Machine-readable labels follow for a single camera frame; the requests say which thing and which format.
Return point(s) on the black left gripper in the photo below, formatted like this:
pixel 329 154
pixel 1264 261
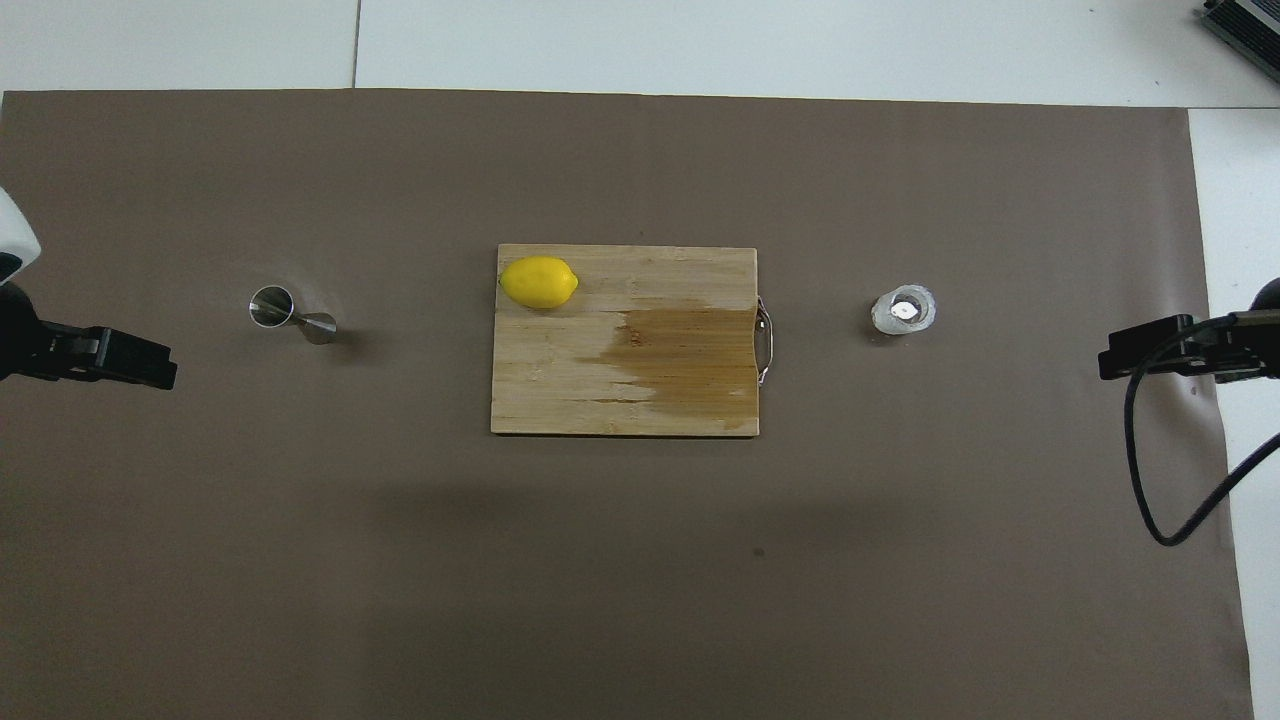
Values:
pixel 20 330

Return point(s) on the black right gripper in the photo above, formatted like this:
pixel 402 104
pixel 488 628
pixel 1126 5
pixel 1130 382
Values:
pixel 1265 340

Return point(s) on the steel double jigger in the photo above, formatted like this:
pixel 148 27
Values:
pixel 272 305

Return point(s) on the grey ribbed metal device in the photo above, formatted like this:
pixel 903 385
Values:
pixel 1250 25

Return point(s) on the yellow lemon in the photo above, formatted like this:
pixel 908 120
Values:
pixel 538 282

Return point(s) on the wooden cutting board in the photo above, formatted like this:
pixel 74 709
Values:
pixel 560 380

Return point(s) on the brown paper table mat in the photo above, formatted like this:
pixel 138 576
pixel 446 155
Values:
pixel 640 580

